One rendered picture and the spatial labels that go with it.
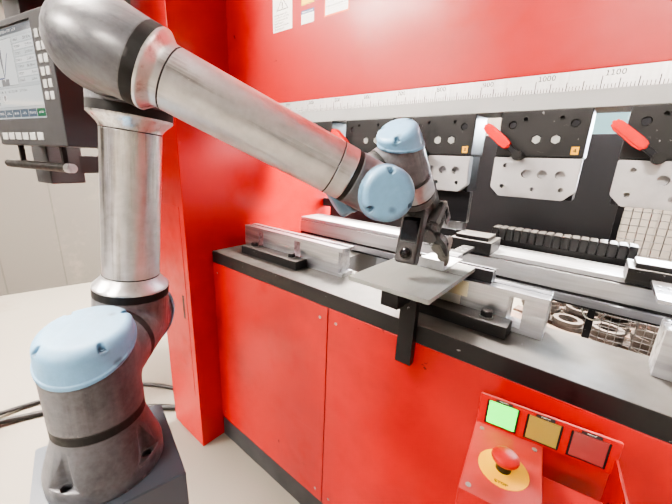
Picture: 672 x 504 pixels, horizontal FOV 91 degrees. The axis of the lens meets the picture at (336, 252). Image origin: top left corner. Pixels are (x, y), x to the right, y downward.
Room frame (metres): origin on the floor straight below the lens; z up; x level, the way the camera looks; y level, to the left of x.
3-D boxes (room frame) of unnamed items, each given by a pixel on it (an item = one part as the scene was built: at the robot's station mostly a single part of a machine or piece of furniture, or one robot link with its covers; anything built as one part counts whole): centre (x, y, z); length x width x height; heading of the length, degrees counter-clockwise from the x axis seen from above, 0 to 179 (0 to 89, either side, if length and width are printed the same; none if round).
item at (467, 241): (0.93, -0.38, 1.01); 0.26 x 0.12 x 0.05; 141
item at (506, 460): (0.41, -0.27, 0.79); 0.04 x 0.04 x 0.04
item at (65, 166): (1.17, 1.05, 1.20); 0.45 x 0.03 x 0.08; 63
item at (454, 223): (0.82, -0.27, 1.13); 0.10 x 0.02 x 0.10; 51
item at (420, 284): (0.70, -0.18, 1.00); 0.26 x 0.18 x 0.01; 141
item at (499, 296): (0.78, -0.32, 0.92); 0.39 x 0.06 x 0.10; 51
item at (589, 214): (1.36, -0.41, 1.12); 1.13 x 0.02 x 0.44; 51
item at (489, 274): (0.80, -0.30, 0.99); 0.20 x 0.03 x 0.03; 51
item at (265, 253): (1.15, 0.23, 0.89); 0.30 x 0.05 x 0.03; 51
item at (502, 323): (0.75, -0.27, 0.89); 0.30 x 0.05 x 0.03; 51
